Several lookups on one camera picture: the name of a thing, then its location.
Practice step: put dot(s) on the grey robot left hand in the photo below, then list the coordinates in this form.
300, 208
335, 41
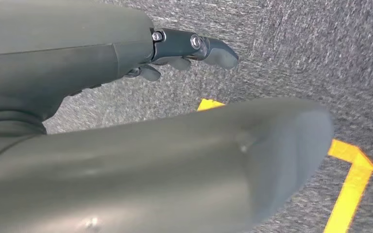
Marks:
61, 48

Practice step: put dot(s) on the yellow floor tape square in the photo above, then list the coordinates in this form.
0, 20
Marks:
350, 186

